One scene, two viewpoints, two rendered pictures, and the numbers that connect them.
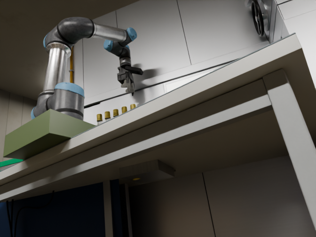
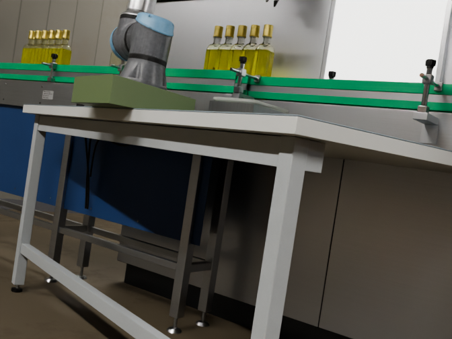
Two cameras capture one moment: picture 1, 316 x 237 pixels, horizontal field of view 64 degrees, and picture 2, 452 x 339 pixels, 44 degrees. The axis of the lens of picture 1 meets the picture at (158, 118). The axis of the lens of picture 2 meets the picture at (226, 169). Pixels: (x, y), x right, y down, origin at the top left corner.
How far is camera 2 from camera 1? 80 cm
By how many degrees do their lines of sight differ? 31
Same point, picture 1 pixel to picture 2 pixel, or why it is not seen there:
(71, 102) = (151, 47)
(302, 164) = (272, 229)
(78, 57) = not seen: outside the picture
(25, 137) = (91, 92)
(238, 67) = (257, 122)
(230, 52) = not seen: outside the picture
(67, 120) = (132, 87)
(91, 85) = not seen: outside the picture
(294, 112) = (284, 183)
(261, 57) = (272, 123)
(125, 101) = (268, 8)
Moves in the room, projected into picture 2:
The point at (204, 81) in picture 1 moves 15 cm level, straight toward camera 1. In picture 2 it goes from (234, 119) to (190, 107)
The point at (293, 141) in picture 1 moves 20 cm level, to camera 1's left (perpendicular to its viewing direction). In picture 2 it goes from (274, 208) to (180, 191)
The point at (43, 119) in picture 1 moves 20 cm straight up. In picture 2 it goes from (106, 82) to (117, 7)
